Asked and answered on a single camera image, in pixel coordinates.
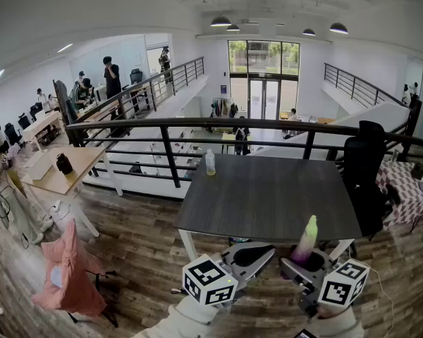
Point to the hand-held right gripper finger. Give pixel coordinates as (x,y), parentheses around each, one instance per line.
(290,269)
(325,259)

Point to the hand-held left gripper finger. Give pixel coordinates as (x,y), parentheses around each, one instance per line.
(255,264)
(245,249)

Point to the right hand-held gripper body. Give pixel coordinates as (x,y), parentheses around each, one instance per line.
(342,287)

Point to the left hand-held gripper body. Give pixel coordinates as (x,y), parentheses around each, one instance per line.
(211,280)

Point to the purple green toy eggplant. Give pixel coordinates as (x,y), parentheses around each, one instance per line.
(310,238)

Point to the person's left forearm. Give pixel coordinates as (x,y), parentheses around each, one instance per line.
(183,317)

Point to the person's right forearm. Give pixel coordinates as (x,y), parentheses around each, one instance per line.
(338,324)

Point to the dark grey table top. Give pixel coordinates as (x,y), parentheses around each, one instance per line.
(268,195)

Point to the small black screen device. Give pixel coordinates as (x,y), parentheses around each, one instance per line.
(305,334)

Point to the clear plastic bottle yellow liquid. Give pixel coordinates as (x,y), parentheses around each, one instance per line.
(210,165)

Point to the black office chair with headrest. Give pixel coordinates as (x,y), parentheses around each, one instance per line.
(364,174)

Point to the pink white checked tablecloth table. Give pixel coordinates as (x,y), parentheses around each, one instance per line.
(409,195)

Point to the black metal balcony railing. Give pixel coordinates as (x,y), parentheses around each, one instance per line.
(232,122)

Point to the pink cloth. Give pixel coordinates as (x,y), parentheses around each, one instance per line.
(70,276)

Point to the clothes rack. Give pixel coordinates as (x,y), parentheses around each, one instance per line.
(223,107)

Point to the glass entrance door with windows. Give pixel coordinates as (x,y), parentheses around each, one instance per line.
(264,97)

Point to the black metal staircase railing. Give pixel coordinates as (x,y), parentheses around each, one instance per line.
(414,125)

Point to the white power strip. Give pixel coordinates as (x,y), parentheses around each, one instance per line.
(57,208)

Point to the light wooden desk white legs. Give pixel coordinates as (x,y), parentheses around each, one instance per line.
(77,160)

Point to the black metal mezzanine railing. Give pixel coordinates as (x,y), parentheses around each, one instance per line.
(173,81)

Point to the dark brown jar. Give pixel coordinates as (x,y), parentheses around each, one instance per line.
(64,164)

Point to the white box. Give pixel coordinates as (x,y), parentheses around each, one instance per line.
(38,167)

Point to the small black pendant lamp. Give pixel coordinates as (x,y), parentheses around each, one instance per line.
(309,32)
(233,28)

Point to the large black pendant lamp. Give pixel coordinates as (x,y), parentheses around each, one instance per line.
(338,29)
(221,22)

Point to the long light wooden desk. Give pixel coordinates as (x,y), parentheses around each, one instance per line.
(42,122)

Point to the dark brown panel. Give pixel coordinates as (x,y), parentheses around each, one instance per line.
(60,100)

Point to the black folding chair frame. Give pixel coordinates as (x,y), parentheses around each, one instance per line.
(105,274)

